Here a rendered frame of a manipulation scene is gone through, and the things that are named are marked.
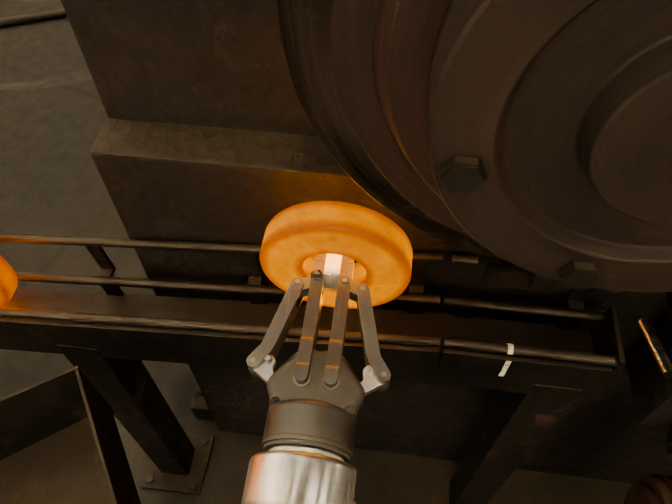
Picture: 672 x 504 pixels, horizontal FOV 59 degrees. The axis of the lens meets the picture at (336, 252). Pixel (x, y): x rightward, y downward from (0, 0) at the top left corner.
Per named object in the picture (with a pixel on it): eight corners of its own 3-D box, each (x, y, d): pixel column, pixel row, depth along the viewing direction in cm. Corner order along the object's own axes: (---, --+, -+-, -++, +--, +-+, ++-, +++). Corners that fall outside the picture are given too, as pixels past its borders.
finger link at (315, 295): (311, 398, 53) (295, 396, 53) (324, 289, 59) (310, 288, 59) (309, 382, 49) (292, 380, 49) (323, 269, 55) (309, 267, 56)
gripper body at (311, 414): (259, 464, 51) (278, 365, 56) (356, 477, 51) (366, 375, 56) (248, 440, 45) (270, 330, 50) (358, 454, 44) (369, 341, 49)
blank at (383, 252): (246, 197, 57) (239, 225, 55) (409, 198, 53) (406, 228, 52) (283, 282, 69) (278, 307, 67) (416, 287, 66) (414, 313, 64)
